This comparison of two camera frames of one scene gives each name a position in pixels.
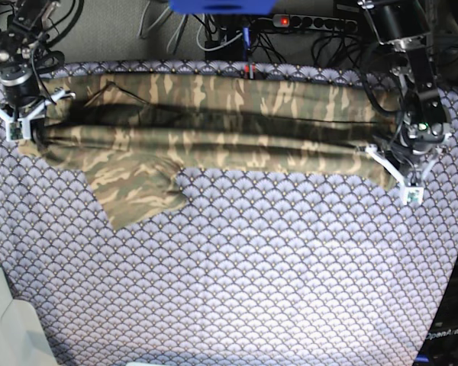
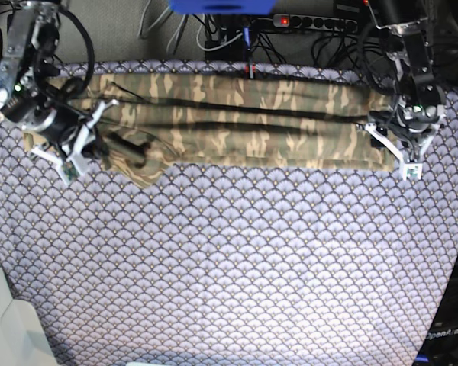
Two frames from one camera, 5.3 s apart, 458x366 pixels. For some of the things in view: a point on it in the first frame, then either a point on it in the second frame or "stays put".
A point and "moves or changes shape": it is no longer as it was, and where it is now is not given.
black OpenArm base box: [449, 341] stays put
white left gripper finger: [412, 195] to [411, 171]
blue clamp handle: [246, 42] stays put
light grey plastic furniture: [14, 335] stays put
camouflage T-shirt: [141, 136] moves or changes shape
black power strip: [342, 25] stays put
